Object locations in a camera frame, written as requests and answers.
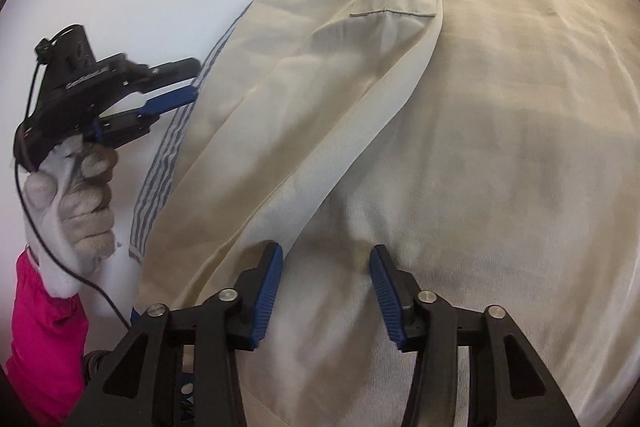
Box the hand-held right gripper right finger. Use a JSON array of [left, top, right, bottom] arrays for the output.
[[369, 244, 583, 427]]

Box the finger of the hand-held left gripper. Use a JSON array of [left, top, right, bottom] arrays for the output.
[[131, 58, 202, 94], [95, 88, 197, 144]]

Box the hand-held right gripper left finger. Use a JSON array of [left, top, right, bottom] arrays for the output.
[[65, 241, 284, 427]]

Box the cream and blue coverall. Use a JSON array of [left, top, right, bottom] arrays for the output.
[[131, 0, 640, 427]]

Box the person's left forearm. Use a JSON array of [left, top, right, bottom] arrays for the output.
[[4, 251, 91, 426]]

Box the person's left hand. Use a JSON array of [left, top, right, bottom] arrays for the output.
[[22, 139, 121, 297]]

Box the blue striped bed sheet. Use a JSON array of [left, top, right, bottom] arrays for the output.
[[128, 0, 640, 262]]

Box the grey striped footwear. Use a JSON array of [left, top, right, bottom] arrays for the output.
[[81, 349, 117, 384]]

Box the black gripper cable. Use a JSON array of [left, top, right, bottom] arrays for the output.
[[12, 52, 132, 329]]

